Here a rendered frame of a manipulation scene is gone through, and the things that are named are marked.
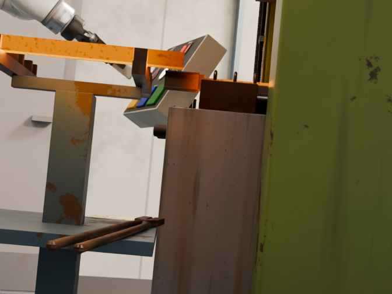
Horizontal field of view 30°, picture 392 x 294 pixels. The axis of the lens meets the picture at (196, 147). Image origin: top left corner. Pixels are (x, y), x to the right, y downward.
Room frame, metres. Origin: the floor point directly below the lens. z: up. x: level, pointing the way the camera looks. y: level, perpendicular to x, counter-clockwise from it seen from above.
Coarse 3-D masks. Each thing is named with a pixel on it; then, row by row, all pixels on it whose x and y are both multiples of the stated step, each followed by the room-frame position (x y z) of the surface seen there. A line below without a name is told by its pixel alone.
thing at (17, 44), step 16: (16, 48) 1.05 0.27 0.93; (32, 48) 1.05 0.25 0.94; (48, 48) 1.05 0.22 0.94; (64, 48) 1.05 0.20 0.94; (80, 48) 1.05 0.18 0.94; (96, 48) 1.05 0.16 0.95; (112, 48) 1.05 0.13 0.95; (128, 48) 1.05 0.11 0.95; (128, 64) 1.08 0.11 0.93; (160, 64) 1.06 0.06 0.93; (176, 64) 1.06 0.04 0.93
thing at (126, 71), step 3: (114, 66) 2.10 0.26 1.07; (117, 66) 2.11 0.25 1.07; (126, 66) 2.12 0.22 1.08; (129, 66) 2.12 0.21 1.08; (117, 69) 2.11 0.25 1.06; (120, 69) 2.11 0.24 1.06; (123, 69) 2.11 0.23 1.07; (126, 69) 2.12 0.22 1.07; (129, 69) 2.12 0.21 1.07; (123, 72) 2.11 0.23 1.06; (126, 72) 2.12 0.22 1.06; (129, 72) 2.12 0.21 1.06; (126, 75) 2.12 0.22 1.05; (129, 75) 2.12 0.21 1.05; (129, 78) 2.12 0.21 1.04
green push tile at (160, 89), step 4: (160, 88) 2.16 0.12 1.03; (156, 92) 2.17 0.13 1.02; (160, 92) 2.13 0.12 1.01; (152, 96) 2.18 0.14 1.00; (156, 96) 2.14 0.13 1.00; (160, 96) 2.13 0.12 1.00; (148, 100) 2.19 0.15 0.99; (152, 100) 2.14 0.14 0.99; (156, 100) 2.12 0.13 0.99; (148, 104) 2.17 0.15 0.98; (152, 104) 2.14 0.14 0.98
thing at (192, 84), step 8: (168, 72) 1.71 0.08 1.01; (176, 72) 1.71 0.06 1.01; (184, 72) 1.70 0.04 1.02; (192, 72) 1.70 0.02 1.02; (168, 80) 1.71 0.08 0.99; (176, 80) 1.71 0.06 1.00; (184, 80) 1.71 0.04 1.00; (192, 80) 1.71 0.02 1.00; (200, 80) 1.69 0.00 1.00; (224, 80) 1.70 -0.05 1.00; (232, 80) 1.70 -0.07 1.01; (168, 88) 1.71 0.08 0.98; (176, 88) 1.71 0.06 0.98; (184, 88) 1.71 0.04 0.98; (192, 88) 1.71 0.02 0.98
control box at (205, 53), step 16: (176, 48) 2.35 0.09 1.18; (192, 48) 2.17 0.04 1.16; (208, 48) 2.14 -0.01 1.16; (224, 48) 2.16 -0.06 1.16; (192, 64) 2.13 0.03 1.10; (208, 64) 2.14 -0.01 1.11; (160, 80) 2.25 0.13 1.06; (176, 96) 2.11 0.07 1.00; (192, 96) 2.13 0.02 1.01; (128, 112) 2.34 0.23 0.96; (144, 112) 2.20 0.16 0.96; (160, 112) 2.10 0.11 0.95
